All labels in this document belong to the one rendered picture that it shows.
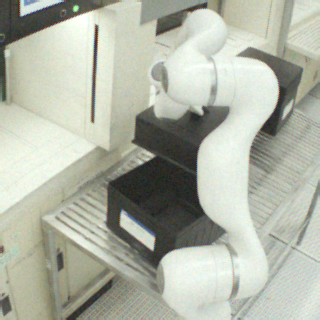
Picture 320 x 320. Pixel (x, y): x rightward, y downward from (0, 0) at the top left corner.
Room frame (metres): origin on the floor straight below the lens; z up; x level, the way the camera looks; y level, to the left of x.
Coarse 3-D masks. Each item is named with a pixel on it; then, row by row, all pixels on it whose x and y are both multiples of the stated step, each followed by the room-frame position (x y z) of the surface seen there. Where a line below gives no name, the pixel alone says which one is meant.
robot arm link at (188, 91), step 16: (192, 16) 0.99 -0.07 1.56; (208, 16) 0.97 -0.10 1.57; (192, 32) 0.93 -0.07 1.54; (208, 32) 0.91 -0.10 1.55; (224, 32) 0.95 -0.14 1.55; (176, 48) 0.87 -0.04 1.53; (192, 48) 0.86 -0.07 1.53; (208, 48) 0.91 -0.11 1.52; (176, 64) 0.82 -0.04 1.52; (192, 64) 0.82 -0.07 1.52; (208, 64) 0.83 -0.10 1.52; (176, 80) 0.80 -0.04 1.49; (192, 80) 0.80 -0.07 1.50; (208, 80) 0.80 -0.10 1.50; (176, 96) 0.80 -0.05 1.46; (192, 96) 0.79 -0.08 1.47; (208, 96) 0.80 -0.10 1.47
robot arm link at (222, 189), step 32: (224, 64) 0.83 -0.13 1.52; (256, 64) 0.86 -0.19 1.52; (224, 96) 0.80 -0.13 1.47; (256, 96) 0.81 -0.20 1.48; (224, 128) 0.80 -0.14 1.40; (256, 128) 0.79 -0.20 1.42; (224, 160) 0.75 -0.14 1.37; (224, 192) 0.72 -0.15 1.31; (224, 224) 0.71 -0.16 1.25; (256, 256) 0.68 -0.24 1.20; (256, 288) 0.65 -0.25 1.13
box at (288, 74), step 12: (252, 48) 2.13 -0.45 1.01; (264, 60) 2.01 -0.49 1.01; (276, 60) 2.04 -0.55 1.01; (276, 72) 1.91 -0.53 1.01; (288, 72) 1.93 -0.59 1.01; (300, 72) 1.96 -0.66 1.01; (288, 84) 1.81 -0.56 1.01; (288, 96) 1.84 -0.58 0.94; (276, 108) 1.79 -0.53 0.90; (288, 108) 1.90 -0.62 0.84; (276, 120) 1.78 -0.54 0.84; (276, 132) 1.79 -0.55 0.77
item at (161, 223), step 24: (144, 168) 1.28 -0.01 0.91; (168, 168) 1.36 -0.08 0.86; (120, 192) 1.21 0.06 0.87; (144, 192) 1.29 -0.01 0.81; (168, 192) 1.34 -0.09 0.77; (192, 192) 1.29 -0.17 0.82; (120, 216) 1.12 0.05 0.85; (144, 216) 1.06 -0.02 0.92; (168, 216) 1.23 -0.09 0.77; (192, 216) 1.24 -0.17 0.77; (144, 240) 1.05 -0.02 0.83; (168, 240) 1.00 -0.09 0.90; (192, 240) 1.05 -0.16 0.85
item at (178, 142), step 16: (144, 112) 1.38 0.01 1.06; (192, 112) 1.36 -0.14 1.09; (224, 112) 1.43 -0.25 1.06; (144, 128) 1.33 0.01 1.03; (160, 128) 1.30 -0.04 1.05; (176, 128) 1.30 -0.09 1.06; (192, 128) 1.31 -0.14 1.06; (208, 128) 1.32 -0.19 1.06; (144, 144) 1.32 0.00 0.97; (160, 144) 1.29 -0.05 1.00; (176, 144) 1.26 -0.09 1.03; (192, 144) 1.23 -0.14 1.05; (176, 160) 1.26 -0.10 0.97; (192, 160) 1.23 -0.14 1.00
